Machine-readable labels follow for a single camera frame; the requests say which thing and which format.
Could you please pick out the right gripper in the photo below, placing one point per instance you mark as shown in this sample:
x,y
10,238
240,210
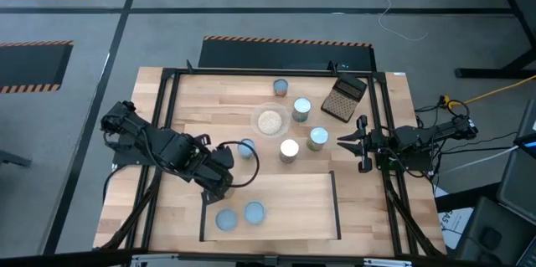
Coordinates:
x,y
374,143

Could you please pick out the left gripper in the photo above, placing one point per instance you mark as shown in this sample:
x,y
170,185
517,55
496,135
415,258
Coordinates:
x,y
211,173

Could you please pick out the short green label can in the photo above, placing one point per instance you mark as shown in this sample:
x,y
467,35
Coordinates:
x,y
226,220

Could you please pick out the small yellow label can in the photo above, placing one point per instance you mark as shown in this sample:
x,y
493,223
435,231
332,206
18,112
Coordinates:
x,y
255,213

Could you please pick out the cherries blue label can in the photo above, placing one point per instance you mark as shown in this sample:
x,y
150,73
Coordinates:
x,y
301,108

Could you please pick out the peaches label tall can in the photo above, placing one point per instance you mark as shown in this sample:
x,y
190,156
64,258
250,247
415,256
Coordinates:
x,y
289,150

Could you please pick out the small teal orange-print can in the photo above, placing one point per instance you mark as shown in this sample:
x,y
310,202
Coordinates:
x,y
280,88

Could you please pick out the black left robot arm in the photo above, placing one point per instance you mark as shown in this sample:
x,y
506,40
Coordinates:
x,y
146,141

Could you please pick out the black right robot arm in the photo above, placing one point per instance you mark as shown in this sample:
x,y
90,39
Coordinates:
x,y
419,137

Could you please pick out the oranges green label can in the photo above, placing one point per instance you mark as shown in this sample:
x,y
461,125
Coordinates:
x,y
318,137

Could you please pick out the translucent white plastic bowl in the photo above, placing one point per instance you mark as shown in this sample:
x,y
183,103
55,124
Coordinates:
x,y
285,110

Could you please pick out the heap of white rice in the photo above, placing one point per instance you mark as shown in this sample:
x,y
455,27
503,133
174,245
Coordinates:
x,y
269,122

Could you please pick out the black hazard-striped floor mat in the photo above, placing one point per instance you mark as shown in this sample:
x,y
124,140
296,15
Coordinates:
x,y
285,55
29,66

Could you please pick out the white printed paper sheet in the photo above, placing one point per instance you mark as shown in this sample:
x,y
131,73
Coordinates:
x,y
450,225

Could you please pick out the grey equipment case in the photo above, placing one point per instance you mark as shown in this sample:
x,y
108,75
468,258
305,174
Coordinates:
x,y
490,237
519,183

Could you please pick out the dark floor stand leg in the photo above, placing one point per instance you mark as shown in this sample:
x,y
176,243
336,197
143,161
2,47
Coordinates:
x,y
14,159

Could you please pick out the black aluminium table frame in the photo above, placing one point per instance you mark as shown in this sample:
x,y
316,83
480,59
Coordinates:
x,y
272,72

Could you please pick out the black desk frame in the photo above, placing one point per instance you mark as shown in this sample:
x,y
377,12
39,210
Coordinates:
x,y
481,73

